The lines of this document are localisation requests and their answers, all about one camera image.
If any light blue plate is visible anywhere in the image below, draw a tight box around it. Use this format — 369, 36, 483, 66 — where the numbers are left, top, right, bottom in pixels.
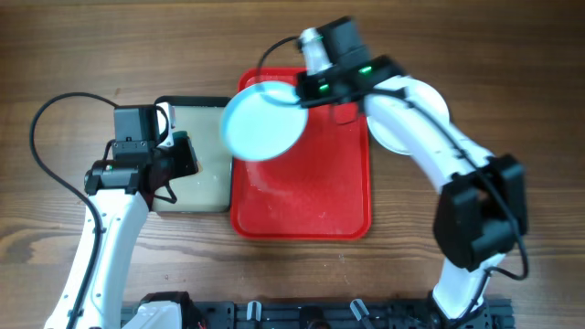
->
220, 80, 308, 162

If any white plate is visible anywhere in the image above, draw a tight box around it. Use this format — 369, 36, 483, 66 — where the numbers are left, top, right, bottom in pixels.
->
367, 76, 450, 155

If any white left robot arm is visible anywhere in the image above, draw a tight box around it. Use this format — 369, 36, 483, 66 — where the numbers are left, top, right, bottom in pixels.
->
45, 102, 198, 328

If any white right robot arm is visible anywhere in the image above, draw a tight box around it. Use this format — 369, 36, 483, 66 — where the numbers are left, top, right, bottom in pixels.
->
296, 16, 529, 326

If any red plastic tray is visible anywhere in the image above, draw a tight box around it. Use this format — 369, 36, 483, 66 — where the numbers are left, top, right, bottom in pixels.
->
230, 68, 371, 239

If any black water basin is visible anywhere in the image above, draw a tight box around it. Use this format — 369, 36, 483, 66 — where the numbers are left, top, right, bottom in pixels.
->
153, 96, 233, 213

